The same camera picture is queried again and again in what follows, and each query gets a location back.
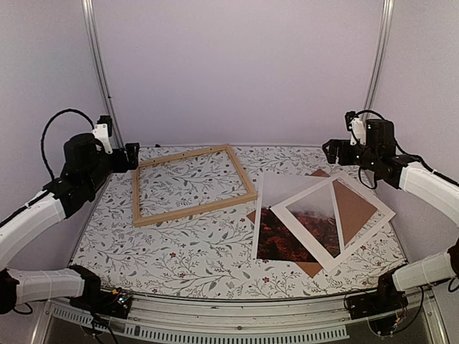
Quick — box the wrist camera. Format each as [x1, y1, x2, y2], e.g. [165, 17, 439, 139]
[92, 115, 113, 154]
[345, 111, 366, 145]

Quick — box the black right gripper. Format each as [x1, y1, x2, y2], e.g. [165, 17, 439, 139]
[323, 139, 379, 171]

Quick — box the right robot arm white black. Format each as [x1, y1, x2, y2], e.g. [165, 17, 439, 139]
[322, 113, 458, 312]

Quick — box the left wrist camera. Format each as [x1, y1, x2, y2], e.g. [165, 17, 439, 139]
[92, 115, 113, 154]

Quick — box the aluminium corner post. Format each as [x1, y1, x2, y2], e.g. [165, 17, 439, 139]
[363, 0, 394, 110]
[81, 0, 124, 148]

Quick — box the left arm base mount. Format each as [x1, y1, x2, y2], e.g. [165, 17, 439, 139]
[70, 287, 133, 319]

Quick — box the red forest landscape photo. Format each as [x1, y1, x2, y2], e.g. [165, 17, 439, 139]
[254, 170, 341, 263]

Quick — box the left aluminium corner post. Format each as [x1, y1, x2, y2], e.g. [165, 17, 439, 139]
[81, 0, 124, 148]

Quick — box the white mat board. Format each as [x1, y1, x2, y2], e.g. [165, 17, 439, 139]
[272, 172, 395, 272]

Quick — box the aluminium front rail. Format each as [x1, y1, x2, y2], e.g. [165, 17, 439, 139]
[32, 288, 450, 343]

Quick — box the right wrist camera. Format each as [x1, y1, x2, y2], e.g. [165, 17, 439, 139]
[345, 111, 366, 145]

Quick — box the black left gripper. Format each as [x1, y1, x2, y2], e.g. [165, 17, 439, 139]
[84, 142, 139, 194]

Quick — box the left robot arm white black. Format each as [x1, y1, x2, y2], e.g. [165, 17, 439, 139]
[1, 133, 140, 315]

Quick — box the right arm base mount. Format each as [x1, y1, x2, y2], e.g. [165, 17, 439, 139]
[344, 290, 408, 337]

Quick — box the right aluminium corner post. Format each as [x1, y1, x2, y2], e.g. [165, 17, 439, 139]
[363, 0, 394, 110]

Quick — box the brown backing board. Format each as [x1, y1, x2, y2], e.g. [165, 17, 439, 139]
[247, 169, 377, 277]

